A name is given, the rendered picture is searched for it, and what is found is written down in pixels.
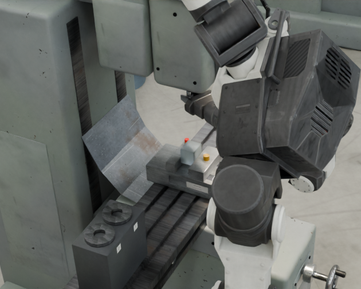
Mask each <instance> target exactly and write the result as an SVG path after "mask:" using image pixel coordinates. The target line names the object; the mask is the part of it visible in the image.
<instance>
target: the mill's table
mask: <svg viewBox="0 0 361 289"><path fill-rule="evenodd" d="M216 135H217V129H216V128H215V127H213V126H212V125H210V124H209V123H208V122H206V123H205V124H204V125H203V127H202V128H201V129H200V130H199V131H198V132H197V133H196V135H195V136H194V137H193V138H192V140H191V141H193V142H197V143H201V146H202V151H203V150H204V149H205V148H206V147H207V146H211V147H215V148H217V146H216ZM209 202H210V200H209V199H207V198H203V197H200V196H196V195H194V194H190V193H187V192H183V191H181V190H177V189H174V188H171V187H168V186H164V185H161V184H158V183H155V182H154V183H153V185H152V186H151V187H150V188H149V189H148V190H147V191H146V193H145V194H144V195H143V196H142V198H141V199H140V200H139V201H138V202H137V203H136V204H135V207H137V208H141V209H144V218H145V225H146V238H147V250H148V254H147V256H146V257H145V258H144V260H143V261H142V262H141V264H140V265H139V266H138V268H137V269H136V271H135V272H134V274H133V275H132V276H131V278H130V279H129V281H128V282H127V283H126V285H125V286H124V287H123V289H162V287H163V286H164V284H165V283H166V281H167V280H168V279H169V277H170V276H171V275H172V273H173V272H174V271H175V269H176V267H177V266H178V265H179V263H180V262H181V261H182V259H183V258H184V257H185V255H186V253H188V251H189V249H190V248H191V247H192V245H193V244H194V243H195V241H196V240H197V238H198V237H199V235H200V234H201V233H202V231H203V230H204V229H205V227H206V226H207V223H206V217H207V209H208V205H209ZM63 289H79V284H78V280H77V273H76V274H75V275H74V276H73V278H71V280H70V281H69V282H68V283H67V284H66V286H65V287H64V288H63Z"/></svg>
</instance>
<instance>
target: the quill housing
mask: <svg viewBox="0 0 361 289"><path fill-rule="evenodd" d="M149 7H150V24H151V41H152V58H153V67H154V79H155V81H156V82H157V83H158V84H161V85H165V86H168V87H173V88H177V89H182V90H185V91H190V92H194V93H204V92H206V91H207V90H208V89H209V87H210V86H211V85H212V84H213V83H214V82H215V62H214V60H213V59H212V58H211V56H210V55H209V53H208V51H207V50H206V48H205V47H204V46H203V44H202V43H201V41H200V39H199V38H198V36H197V35H196V34H195V32H194V30H193V29H194V26H196V25H197V24H198V25H199V24H201V23H202V22H204V21H205V20H204V21H202V22H199V23H196V21H195V20H194V18H193V17H192V15H191V14H190V12H189V11H188V9H187V8H186V6H185V5H184V3H183V2H182V1H176V0H149Z"/></svg>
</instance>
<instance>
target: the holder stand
mask: <svg viewBox="0 0 361 289"><path fill-rule="evenodd" d="M72 249H73V256H74V263H75V266H76V273H77V280H78V284H79V289H123V287H124V286H125V285H126V283H127V282H128V281H129V279H130V278H131V276H132V275H133V274H134V272H135V271H136V269H137V268H138V266H139V265H140V264H141V262H142V261H143V260H144V258H145V257H146V256H147V254H148V250H147V238H146V225H145V218H144V209H141V208H137V207H135V206H131V205H128V204H124V203H121V202H118V201H114V200H109V201H108V202H107V204H106V205H105V206H104V207H103V208H102V210H101V211H100V212H99V213H98V214H97V215H96V217H95V218H94V219H93V220H92V221H91V222H90V224H89V225H88V226H87V227H86V228H85V229H84V230H83V232H82V233H81V234H80V235H79V237H78V238H77V239H76V240H75V241H74V242H73V244H72Z"/></svg>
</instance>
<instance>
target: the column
mask: <svg viewBox="0 0 361 289"><path fill-rule="evenodd" d="M127 94H129V96H130V98H131V100H132V102H133V104H134V105H135V107H136V95H135V82H134V75H132V74H129V73H124V72H120V71H115V70H112V69H108V68H103V67H102V66H101V65H100V63H99V53H98V47H97V38H96V28H95V19H94V13H93V4H92V3H89V2H83V1H78V0H0V268H1V272H2V277H3V281H4V283H5V282H6V281H8V282H11V283H14V284H16V285H19V286H21V287H23V288H26V289H63V288H64V287H65V286H66V284H67V283H68V282H69V281H70V280H71V278H73V276H74V275H75V274H76V266H75V263H74V256H73V249H72V244H73V242H74V241H75V240H76V239H77V238H78V237H79V235H80V234H81V233H82V232H83V230H84V229H85V228H86V227H87V226H88V225H89V224H90V222H91V221H92V220H93V214H94V213H95V211H97V210H98V208H99V207H100V206H101V205H102V204H103V202H104V201H105V200H106V199H107V198H108V197H109V195H110V194H111V193H112V192H113V191H114V190H115V189H116V188H115V187H114V186H113V185H112V184H111V183H110V182H109V181H108V179H107V178H106V177H105V176H104V175H103V174H102V172H101V171H100V170H99V168H98V166H97V164H96V162H95V161H94V159H93V158H92V156H91V154H90V152H89V150H88V149H87V147H86V145H85V143H84V142H83V140H82V138H81V137H82V136H83V135H84V134H86V133H87V132H88V131H89V130H90V129H91V128H92V127H93V126H94V125H95V124H96V123H97V122H98V121H99V120H100V119H101V118H102V117H103V116H104V115H106V114H107V113H108V112H109V111H110V110H111V109H112V108H113V107H114V106H115V105H117V103H119V102H120V101H121V100H122V99H123V98H124V97H125V96H126V95H127Z"/></svg>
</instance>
